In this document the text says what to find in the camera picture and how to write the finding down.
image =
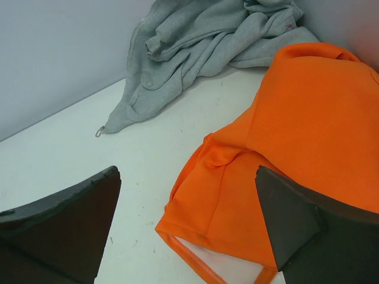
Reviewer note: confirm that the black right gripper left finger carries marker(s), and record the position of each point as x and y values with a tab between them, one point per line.
60	238

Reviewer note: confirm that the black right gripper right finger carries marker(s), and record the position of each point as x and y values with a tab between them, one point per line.
315	238

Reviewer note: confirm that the orange zip jacket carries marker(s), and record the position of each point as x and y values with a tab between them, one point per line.
314	120

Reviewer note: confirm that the grey sweatshirt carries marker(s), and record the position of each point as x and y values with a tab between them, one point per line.
179	41

